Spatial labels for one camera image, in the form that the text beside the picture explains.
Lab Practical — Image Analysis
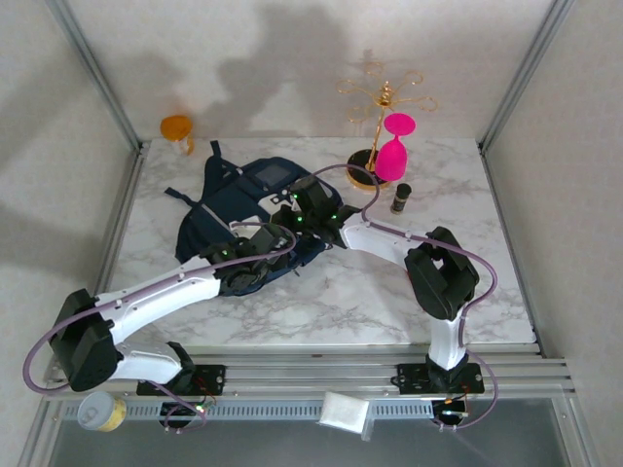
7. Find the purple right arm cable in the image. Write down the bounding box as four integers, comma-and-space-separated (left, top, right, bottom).
304, 163, 500, 433

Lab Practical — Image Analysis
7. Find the aluminium frame post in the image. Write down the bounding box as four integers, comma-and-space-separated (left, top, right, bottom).
46, 0, 150, 155
476, 0, 578, 155

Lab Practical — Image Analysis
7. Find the gold wire glass rack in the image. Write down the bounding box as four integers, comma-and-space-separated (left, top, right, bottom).
336, 60, 439, 190

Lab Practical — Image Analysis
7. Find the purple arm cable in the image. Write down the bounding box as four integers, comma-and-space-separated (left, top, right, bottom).
22, 221, 298, 433
304, 163, 500, 433

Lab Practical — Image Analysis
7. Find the grey slotted cable duct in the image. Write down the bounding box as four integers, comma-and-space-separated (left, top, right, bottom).
62, 398, 434, 422

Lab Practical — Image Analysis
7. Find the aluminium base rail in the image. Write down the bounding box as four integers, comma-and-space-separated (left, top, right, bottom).
41, 340, 575, 424

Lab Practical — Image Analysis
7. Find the small black bottle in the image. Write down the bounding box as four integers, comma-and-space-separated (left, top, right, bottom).
388, 182, 413, 215

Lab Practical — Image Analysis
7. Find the orange wine glass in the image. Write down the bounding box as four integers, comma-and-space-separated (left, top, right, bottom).
159, 114, 197, 158

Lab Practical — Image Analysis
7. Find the tin can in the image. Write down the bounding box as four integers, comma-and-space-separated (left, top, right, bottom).
76, 391, 128, 433

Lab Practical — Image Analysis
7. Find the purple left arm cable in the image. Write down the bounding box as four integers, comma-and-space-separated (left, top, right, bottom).
22, 221, 298, 433

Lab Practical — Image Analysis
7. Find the pink wine glass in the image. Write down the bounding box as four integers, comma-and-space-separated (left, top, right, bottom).
373, 112, 419, 180

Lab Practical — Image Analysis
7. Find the navy blue backpack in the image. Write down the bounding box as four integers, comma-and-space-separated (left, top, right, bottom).
163, 139, 342, 297

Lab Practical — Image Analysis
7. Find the white packet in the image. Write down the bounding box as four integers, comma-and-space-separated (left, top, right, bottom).
315, 390, 376, 442

